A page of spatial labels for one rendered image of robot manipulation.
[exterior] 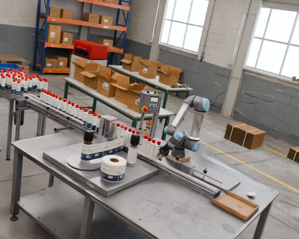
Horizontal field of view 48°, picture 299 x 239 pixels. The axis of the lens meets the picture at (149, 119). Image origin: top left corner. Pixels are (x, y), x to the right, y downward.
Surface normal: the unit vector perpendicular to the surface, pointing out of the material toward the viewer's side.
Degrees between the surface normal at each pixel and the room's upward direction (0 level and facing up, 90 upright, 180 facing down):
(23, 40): 90
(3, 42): 90
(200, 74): 90
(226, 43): 90
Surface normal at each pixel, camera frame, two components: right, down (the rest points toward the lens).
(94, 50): 0.78, 0.32
